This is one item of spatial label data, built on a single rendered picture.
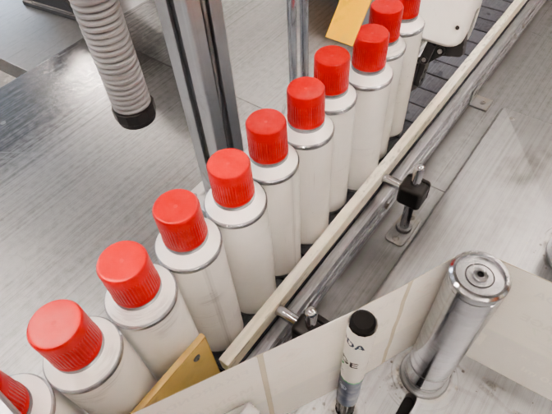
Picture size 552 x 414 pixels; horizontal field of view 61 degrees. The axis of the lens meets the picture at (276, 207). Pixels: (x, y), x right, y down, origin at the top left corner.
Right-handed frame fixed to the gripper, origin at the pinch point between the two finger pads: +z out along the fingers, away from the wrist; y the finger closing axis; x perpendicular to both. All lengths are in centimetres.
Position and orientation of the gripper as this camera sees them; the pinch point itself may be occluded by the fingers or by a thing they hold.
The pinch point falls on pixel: (411, 74)
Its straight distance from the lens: 67.6
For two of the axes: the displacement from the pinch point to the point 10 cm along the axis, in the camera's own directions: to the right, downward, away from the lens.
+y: 8.0, 4.4, -4.1
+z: -1.5, 8.0, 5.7
